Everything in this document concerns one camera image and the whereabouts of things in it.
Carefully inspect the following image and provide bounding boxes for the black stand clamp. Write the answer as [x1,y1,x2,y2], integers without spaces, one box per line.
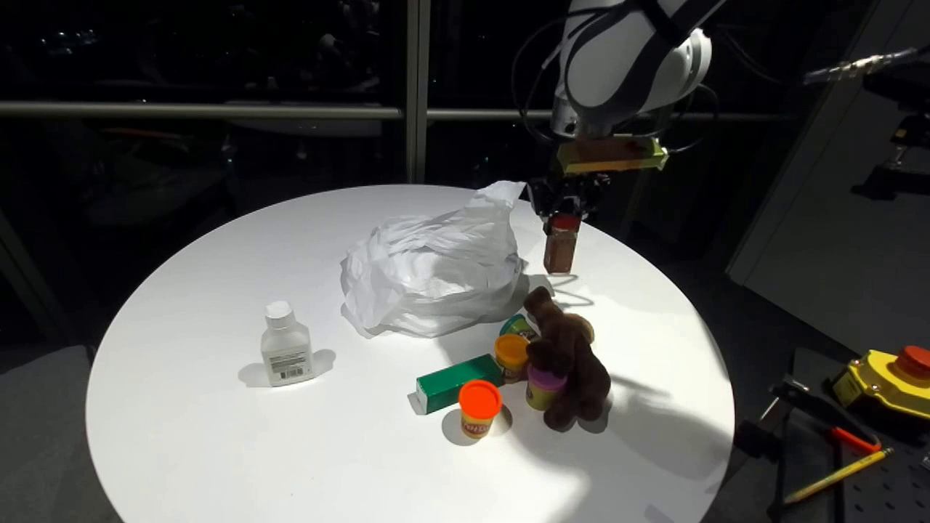
[851,52,930,203]

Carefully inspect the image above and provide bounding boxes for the clear bottle white cap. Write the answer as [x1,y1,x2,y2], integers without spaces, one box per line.
[258,299,318,389]

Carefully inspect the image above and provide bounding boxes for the purple lid dough container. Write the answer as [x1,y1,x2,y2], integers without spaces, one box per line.
[524,359,571,411]

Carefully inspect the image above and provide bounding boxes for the metal window railing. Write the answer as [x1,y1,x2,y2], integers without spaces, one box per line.
[0,0,800,186]

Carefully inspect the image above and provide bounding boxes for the red handled black clamp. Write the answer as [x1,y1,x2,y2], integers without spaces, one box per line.
[771,375,886,459]

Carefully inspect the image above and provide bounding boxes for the grey cabinet panel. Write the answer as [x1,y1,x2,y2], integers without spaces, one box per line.
[723,0,930,357]

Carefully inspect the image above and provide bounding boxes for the green block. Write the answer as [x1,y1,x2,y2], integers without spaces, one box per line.
[412,352,508,414]

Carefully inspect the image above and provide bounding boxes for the black perforated mounting board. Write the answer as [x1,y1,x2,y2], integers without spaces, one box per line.
[767,344,930,523]

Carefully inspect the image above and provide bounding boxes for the wrist camera on wooden plate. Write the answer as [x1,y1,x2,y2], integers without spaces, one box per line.
[556,132,675,179]

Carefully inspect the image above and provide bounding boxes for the white plastic bag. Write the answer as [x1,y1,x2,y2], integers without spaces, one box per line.
[337,177,536,339]

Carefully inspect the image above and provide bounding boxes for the yellow-orange lid dough container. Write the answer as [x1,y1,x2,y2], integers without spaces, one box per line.
[492,331,536,381]

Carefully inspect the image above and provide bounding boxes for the yellow pencil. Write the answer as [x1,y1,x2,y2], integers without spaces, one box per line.
[783,445,895,507]

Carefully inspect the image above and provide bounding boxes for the brown spice jar red lid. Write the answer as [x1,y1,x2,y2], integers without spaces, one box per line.
[540,211,584,279]

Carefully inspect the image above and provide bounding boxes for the yellow emergency stop box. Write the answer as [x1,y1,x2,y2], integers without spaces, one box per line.
[831,342,930,421]

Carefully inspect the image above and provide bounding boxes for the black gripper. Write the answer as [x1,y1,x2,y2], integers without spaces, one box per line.
[526,169,617,231]

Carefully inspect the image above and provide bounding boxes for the red-orange lid dough container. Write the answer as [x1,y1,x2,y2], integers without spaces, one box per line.
[457,376,505,442]

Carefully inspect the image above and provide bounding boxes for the brown reindeer plush toy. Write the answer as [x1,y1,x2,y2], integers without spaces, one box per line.
[520,285,617,436]

